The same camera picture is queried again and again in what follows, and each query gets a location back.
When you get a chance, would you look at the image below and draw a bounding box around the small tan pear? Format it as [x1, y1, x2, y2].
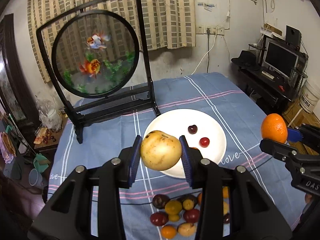
[177, 222, 197, 237]

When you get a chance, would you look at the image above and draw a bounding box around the goldfish screen in black frame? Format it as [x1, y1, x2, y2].
[36, 0, 162, 144]

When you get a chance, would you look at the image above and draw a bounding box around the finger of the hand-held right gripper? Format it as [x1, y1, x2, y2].
[259, 139, 320, 176]
[287, 124, 320, 155]

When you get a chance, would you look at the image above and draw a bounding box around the white round plate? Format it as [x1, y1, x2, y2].
[143, 109, 227, 179]

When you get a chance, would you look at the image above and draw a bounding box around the black hat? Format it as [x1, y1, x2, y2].
[231, 50, 261, 71]

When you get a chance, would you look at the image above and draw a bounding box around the computer monitor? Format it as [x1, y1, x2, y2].
[262, 40, 300, 77]

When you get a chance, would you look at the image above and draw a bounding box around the white power cable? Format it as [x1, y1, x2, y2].
[191, 34, 218, 75]

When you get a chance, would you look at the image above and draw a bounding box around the pink patterned bag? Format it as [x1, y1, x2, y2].
[0, 131, 17, 164]

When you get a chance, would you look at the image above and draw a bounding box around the cardboard box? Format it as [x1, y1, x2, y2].
[284, 100, 320, 130]

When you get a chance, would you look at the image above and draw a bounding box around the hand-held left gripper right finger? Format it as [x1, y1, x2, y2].
[179, 135, 293, 240]

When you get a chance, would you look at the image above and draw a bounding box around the clear plastic cup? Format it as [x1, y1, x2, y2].
[28, 169, 44, 189]

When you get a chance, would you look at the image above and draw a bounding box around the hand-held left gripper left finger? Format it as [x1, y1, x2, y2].
[27, 135, 143, 240]

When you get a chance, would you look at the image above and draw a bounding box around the white plastic bucket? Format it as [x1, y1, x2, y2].
[299, 80, 320, 114]

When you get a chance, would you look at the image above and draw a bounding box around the dark wooden cabinet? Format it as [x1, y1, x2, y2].
[0, 14, 42, 128]

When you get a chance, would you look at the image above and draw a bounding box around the clear plastic bag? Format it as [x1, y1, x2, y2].
[36, 96, 63, 133]

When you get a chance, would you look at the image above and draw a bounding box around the black speaker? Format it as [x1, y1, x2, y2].
[286, 25, 302, 48]

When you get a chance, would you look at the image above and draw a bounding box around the green dustpan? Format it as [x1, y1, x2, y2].
[32, 152, 50, 173]

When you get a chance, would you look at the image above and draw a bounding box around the large orange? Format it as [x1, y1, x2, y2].
[261, 113, 288, 144]

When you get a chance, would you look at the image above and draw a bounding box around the yellow pear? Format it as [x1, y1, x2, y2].
[140, 130, 182, 171]

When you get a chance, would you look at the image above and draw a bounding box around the beige checked curtain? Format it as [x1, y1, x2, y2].
[27, 0, 197, 84]

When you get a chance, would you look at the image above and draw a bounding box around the blue plaid tablecloth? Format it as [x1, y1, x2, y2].
[46, 72, 315, 240]

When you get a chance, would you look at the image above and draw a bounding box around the dark purple plum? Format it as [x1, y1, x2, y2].
[152, 194, 170, 208]
[179, 194, 199, 205]

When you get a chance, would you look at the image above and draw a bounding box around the black computer desk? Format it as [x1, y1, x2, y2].
[237, 65, 308, 115]

